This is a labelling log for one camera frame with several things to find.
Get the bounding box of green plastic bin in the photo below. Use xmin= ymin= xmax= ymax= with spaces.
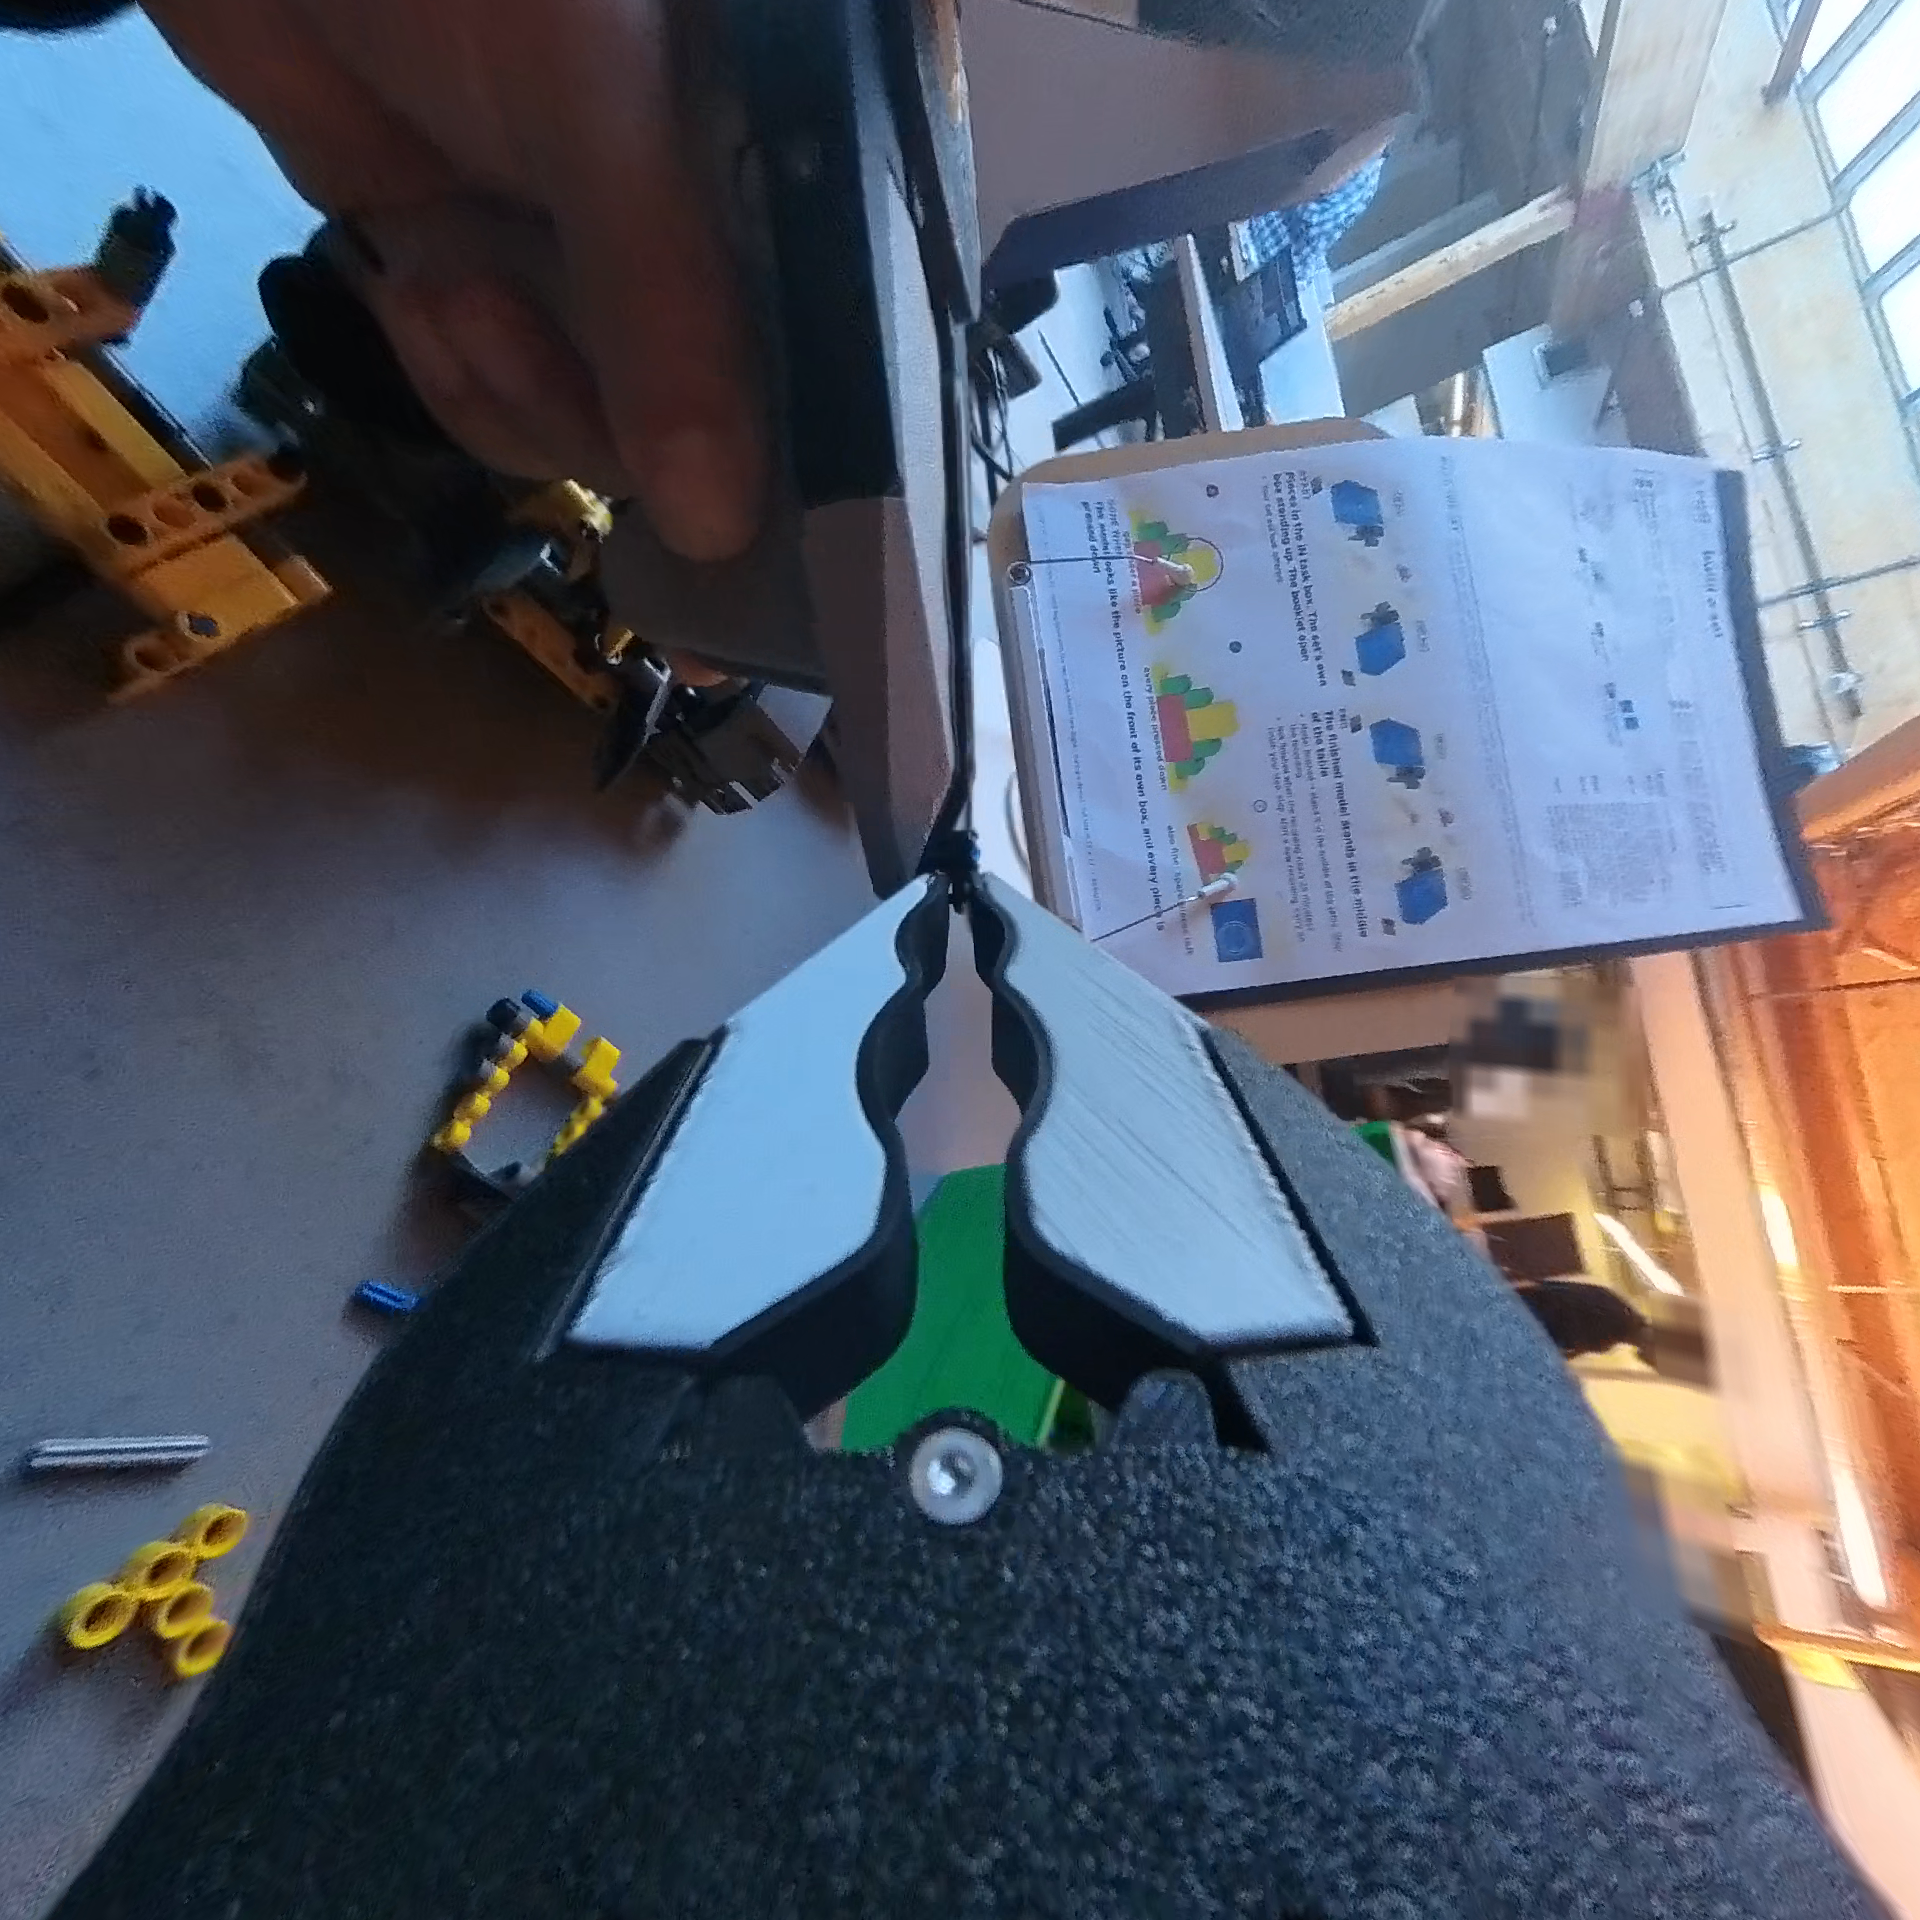
xmin=837 ymin=1117 xmax=1408 ymax=1453

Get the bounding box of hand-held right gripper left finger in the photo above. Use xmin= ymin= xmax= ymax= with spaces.
xmin=556 ymin=874 xmax=953 ymax=1423

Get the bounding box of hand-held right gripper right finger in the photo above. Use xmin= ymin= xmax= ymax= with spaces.
xmin=965 ymin=874 xmax=1361 ymax=1417

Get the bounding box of yellow triangular hole connector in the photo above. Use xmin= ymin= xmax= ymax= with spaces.
xmin=53 ymin=1504 xmax=251 ymax=1680

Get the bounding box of grey desk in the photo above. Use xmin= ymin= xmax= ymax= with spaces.
xmin=0 ymin=30 xmax=1000 ymax=1920

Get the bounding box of wooden instruction sheet board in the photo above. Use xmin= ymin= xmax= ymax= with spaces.
xmin=988 ymin=421 xmax=1830 ymax=1060

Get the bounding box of yellow brick beam assembly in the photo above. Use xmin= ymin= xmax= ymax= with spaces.
xmin=0 ymin=186 xmax=335 ymax=710

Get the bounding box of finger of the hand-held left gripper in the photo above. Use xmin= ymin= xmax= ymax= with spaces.
xmin=800 ymin=208 xmax=974 ymax=895

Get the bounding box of yellow grey brick frame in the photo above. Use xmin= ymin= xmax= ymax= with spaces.
xmin=429 ymin=989 xmax=625 ymax=1201

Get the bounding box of toy brick robot model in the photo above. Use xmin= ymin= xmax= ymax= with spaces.
xmin=240 ymin=227 xmax=837 ymax=819

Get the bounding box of window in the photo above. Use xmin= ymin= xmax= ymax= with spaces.
xmin=1768 ymin=0 xmax=1920 ymax=439

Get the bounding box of grey metal axle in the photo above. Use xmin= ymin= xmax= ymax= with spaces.
xmin=20 ymin=1435 xmax=212 ymax=1480

